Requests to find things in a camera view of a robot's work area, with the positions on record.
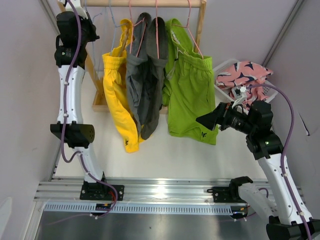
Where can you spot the pink shark print shorts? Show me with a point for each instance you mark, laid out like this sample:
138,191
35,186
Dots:
245,73

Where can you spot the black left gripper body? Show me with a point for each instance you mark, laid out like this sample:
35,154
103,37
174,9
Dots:
88,34

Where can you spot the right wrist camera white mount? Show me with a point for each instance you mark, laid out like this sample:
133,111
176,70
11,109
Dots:
240,95

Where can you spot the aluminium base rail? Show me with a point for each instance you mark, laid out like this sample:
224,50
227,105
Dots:
177,191

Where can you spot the lime green shorts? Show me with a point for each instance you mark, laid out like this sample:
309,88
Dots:
188,90

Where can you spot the wooden clothes rack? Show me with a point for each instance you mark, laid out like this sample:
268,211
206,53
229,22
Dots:
99,102

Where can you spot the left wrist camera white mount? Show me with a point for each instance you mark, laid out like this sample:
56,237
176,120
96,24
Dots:
70,5

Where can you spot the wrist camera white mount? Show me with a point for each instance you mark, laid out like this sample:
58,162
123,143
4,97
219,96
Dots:
240,95
70,5

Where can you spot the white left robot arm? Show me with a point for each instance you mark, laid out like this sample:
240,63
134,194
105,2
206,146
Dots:
75,31

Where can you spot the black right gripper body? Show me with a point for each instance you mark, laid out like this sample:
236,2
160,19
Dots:
235,120

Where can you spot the grey shorts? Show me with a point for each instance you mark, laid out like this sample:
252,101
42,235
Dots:
145,77

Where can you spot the yellow shorts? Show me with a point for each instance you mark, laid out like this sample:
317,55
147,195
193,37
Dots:
115,89

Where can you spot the white plastic basket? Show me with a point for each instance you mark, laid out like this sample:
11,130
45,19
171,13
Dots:
224,96

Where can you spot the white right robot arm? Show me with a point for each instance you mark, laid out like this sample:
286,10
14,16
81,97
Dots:
287,217

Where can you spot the pink wire hanger middle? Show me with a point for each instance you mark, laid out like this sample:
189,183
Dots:
157,30

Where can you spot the pink wire hanger left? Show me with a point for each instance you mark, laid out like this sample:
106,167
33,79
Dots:
138,33

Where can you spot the slotted cable duct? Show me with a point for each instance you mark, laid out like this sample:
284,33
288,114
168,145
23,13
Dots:
127,208

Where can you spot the pink wire hanger right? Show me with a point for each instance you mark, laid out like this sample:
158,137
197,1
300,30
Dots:
200,22

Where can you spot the pink wire hanger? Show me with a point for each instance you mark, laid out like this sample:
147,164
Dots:
200,22
157,30
138,33

